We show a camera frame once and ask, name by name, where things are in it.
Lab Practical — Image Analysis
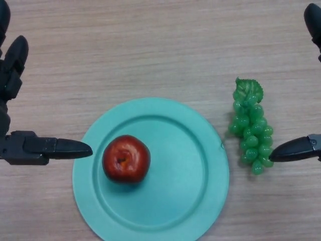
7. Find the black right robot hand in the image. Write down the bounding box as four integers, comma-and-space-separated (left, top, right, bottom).
268, 3, 321, 163

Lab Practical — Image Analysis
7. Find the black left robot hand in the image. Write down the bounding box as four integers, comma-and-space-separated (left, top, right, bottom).
0, 0, 93, 166

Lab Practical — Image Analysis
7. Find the red apple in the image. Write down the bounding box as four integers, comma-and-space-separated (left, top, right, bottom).
102, 135, 151, 183

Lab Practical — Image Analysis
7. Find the green round plate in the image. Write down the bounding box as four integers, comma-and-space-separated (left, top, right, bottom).
72, 97, 230, 241

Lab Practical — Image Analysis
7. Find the green plastic grape bunch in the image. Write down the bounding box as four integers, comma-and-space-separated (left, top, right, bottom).
224, 77, 274, 176

